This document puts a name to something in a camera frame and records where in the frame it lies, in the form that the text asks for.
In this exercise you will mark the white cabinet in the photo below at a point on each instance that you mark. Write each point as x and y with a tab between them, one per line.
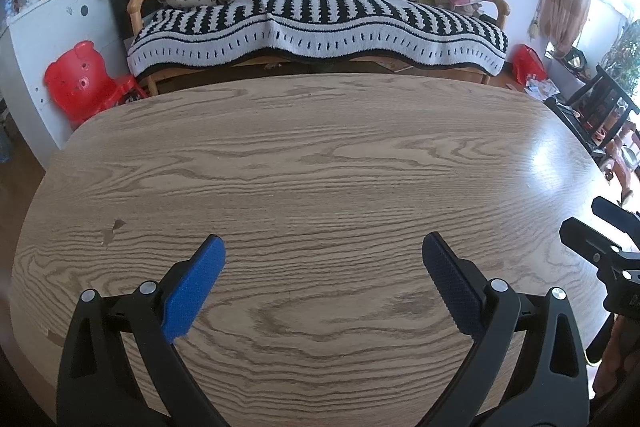
32	40

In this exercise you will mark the clear bag of trash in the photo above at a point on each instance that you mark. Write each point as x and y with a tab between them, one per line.
540	89

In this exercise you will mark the black white striped sofa blanket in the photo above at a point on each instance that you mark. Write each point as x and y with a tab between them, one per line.
318	30

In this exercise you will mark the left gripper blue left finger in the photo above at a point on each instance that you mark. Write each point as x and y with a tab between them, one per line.
187	284

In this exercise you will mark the red bear plastic stool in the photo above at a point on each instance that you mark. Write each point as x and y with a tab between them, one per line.
79	84

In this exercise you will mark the wooden oval table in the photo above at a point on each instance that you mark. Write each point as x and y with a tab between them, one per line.
322	188

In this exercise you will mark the wooden sofa frame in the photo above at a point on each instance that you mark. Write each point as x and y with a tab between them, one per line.
153	79

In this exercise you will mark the black wooden chair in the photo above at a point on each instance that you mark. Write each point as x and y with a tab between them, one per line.
595	113

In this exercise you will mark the red plastic bag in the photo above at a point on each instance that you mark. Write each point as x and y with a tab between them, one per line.
527	65

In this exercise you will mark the pink children tricycle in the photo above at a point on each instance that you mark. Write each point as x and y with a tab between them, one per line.
622	159

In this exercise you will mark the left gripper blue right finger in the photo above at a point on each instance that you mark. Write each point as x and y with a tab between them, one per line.
459	283

